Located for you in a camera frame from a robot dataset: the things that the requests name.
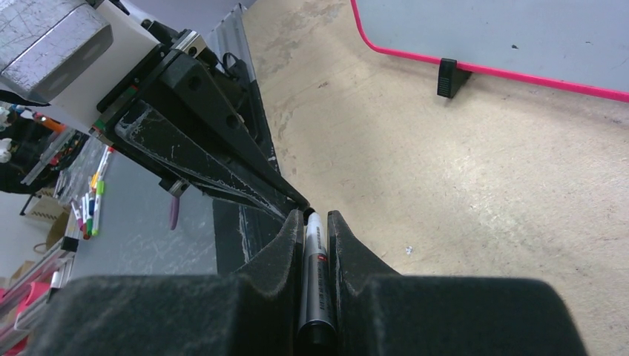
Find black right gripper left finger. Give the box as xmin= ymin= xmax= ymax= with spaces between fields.
xmin=26 ymin=211 xmax=304 ymax=355

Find cluttered background table items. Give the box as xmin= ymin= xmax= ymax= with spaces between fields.
xmin=1 ymin=102 xmax=88 ymax=196

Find black base bar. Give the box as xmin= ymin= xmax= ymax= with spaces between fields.
xmin=211 ymin=59 xmax=291 ymax=276

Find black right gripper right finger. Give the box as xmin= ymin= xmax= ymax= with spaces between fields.
xmin=327 ymin=211 xmax=586 ymax=355

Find red framed whiteboard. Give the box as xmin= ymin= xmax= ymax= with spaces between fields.
xmin=351 ymin=0 xmax=628 ymax=102

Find black whiteboard foot left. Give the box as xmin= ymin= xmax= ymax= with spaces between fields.
xmin=436 ymin=58 xmax=472 ymax=99

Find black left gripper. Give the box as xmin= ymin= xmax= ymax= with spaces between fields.
xmin=90 ymin=27 xmax=310 ymax=220

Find white marker pen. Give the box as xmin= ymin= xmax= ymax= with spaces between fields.
xmin=296 ymin=212 xmax=337 ymax=355

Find aluminium rail frame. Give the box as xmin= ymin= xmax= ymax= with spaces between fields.
xmin=205 ymin=3 xmax=260 ymax=97

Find coloured marker pens bundle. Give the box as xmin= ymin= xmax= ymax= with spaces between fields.
xmin=70 ymin=146 xmax=114 ymax=240

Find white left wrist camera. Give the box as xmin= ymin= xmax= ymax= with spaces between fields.
xmin=1 ymin=0 xmax=158 ymax=133

